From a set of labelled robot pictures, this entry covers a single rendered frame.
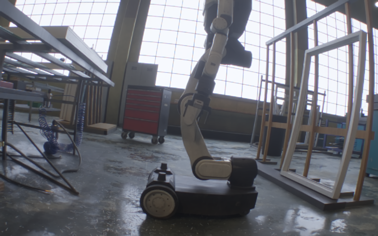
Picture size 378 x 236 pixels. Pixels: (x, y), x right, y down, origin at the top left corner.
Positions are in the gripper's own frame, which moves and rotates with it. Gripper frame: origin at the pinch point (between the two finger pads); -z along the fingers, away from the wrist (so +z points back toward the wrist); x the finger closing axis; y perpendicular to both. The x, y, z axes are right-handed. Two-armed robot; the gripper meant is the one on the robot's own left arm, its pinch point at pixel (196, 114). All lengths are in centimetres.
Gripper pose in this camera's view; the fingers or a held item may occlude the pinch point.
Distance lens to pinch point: 153.6
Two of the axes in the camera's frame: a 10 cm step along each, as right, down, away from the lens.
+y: 0.3, 0.1, -10.0
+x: -9.5, -3.2, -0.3
